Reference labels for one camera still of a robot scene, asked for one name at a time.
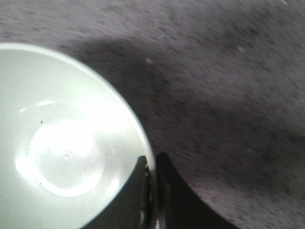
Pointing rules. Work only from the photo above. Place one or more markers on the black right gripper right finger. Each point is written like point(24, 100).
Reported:
point(179, 206)

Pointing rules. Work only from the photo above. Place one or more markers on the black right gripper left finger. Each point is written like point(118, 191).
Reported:
point(131, 208)

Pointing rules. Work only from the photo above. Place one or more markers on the light green bowl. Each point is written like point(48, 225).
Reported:
point(68, 141)

